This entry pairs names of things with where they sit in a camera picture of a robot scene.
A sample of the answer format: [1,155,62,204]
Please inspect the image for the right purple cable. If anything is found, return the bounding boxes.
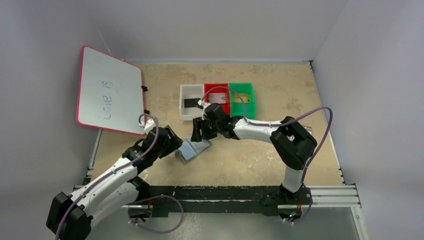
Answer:
[200,86,334,185]

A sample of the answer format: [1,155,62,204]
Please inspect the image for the purple cable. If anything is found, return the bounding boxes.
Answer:
[200,86,334,185]
[54,113,161,240]

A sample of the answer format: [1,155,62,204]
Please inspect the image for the aluminium frame rail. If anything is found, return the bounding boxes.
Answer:
[67,185,362,210]

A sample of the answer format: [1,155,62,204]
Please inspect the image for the white plastic bin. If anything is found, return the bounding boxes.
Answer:
[178,84,205,121]

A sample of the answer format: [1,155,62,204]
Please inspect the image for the red plastic bin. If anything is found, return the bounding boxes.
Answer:
[203,83,231,114]

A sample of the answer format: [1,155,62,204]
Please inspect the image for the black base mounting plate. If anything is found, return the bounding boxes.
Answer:
[128,185,312,221]

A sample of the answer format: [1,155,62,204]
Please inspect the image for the gold credit card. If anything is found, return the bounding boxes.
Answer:
[232,93,250,103]

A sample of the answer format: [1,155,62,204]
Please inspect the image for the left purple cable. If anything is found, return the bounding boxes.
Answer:
[54,113,161,240]

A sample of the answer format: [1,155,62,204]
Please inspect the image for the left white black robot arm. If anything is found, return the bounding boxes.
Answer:
[46,126,183,240]

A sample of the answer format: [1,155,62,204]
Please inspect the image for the green plastic bin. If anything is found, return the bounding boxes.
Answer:
[228,82,256,119]

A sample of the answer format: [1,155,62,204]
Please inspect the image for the grey leather card holder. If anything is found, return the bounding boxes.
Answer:
[174,135,212,163]

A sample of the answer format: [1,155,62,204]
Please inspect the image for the black credit card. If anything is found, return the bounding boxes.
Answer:
[183,98,200,108]

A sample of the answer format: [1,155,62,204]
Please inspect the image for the silver pink credit card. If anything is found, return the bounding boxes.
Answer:
[208,92,227,104]

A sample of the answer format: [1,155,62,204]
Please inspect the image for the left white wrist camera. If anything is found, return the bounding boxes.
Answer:
[139,118,156,133]

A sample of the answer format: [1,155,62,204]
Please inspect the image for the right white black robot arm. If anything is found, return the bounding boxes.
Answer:
[190,103,318,193]

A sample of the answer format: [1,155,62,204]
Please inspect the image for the white board with pink frame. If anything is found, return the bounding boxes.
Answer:
[76,46,145,135]

